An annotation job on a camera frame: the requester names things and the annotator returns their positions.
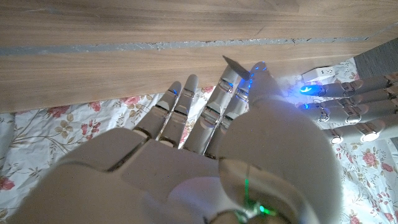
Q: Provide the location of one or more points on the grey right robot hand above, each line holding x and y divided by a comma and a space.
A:
186, 174

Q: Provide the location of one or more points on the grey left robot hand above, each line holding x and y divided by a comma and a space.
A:
357, 105

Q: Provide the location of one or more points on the white power strip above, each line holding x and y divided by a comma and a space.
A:
320, 74

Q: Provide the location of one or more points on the floral backdrop cloth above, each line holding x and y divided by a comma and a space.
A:
62, 130

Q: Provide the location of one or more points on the grey tape outline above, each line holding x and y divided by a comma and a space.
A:
155, 46

